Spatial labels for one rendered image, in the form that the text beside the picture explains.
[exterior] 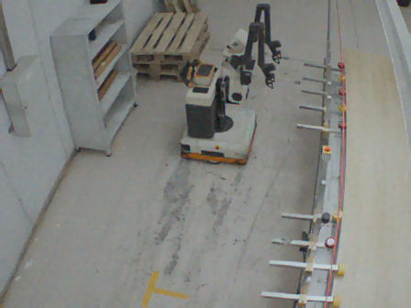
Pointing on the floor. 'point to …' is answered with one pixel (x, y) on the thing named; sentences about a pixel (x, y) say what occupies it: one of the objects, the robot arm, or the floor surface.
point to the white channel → (400, 35)
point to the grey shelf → (104, 125)
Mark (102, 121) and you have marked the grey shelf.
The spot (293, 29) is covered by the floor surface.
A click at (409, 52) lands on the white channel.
